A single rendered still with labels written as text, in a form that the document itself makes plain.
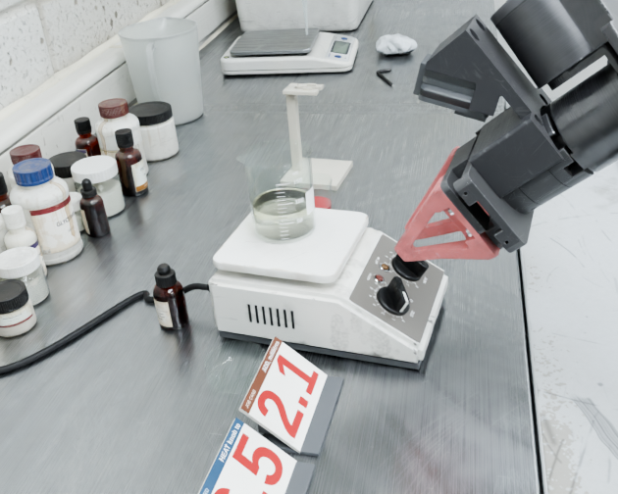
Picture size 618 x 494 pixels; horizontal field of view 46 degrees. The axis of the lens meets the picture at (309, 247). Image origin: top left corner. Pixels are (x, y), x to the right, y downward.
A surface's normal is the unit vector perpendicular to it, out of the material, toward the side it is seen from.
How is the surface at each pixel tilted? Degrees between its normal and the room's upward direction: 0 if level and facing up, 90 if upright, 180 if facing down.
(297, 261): 0
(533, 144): 90
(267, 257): 0
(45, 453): 0
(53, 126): 90
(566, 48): 74
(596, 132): 87
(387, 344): 90
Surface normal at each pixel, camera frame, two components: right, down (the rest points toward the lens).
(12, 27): 0.98, 0.04
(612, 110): -0.57, 0.18
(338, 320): -0.33, 0.50
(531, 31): -0.59, 0.40
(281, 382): 0.57, -0.61
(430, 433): -0.07, -0.86
